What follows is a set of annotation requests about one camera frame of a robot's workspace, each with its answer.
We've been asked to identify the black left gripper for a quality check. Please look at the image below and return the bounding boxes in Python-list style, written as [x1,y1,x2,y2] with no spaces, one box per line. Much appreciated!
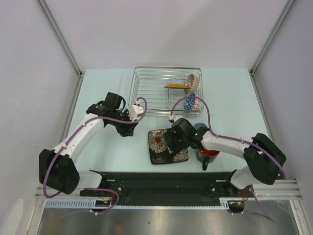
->
[109,109,138,137]

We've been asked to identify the black floral square plate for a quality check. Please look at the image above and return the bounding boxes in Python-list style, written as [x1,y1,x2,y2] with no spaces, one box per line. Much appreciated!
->
[148,129,189,165]

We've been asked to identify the blue rim red pattern bowl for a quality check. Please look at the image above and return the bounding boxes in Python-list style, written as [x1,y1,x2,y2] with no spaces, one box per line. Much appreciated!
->
[184,93,201,111]

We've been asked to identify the brown white patterned bowl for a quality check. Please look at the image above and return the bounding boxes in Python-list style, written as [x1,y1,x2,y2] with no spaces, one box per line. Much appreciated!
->
[184,74,200,94]

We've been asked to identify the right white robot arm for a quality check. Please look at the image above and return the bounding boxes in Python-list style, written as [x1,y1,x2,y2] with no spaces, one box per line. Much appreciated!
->
[165,116,287,196]

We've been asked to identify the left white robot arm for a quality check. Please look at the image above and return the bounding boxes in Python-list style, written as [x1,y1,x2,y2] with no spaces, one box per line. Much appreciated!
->
[39,93,145,196]

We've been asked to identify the light blue plastic cup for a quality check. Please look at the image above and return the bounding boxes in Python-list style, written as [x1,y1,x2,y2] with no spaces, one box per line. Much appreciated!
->
[194,122,207,130]

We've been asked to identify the dark mug red interior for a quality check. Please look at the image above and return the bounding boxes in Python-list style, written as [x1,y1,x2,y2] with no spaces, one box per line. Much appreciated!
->
[196,149,220,171]

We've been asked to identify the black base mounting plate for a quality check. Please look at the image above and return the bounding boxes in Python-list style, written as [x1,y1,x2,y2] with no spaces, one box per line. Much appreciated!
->
[80,172,253,207]

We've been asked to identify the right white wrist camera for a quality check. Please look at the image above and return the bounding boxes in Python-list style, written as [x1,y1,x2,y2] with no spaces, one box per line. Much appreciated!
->
[169,115,183,123]

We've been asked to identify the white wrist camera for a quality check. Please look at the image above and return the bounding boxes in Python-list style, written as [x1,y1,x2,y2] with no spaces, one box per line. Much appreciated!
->
[169,115,183,123]
[129,104,144,121]

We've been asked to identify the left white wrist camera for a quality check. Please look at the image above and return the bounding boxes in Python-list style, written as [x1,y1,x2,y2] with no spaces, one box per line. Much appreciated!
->
[129,104,144,121]

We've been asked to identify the metal wire dish rack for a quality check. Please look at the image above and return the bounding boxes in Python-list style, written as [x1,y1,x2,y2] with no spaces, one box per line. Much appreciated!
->
[127,66,203,117]

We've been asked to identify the white slotted cable duct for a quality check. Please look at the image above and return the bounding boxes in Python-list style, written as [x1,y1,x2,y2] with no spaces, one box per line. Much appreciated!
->
[45,197,235,210]

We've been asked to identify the aluminium frame rail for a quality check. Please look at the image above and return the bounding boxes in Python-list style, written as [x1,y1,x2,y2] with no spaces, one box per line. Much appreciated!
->
[34,178,304,200]

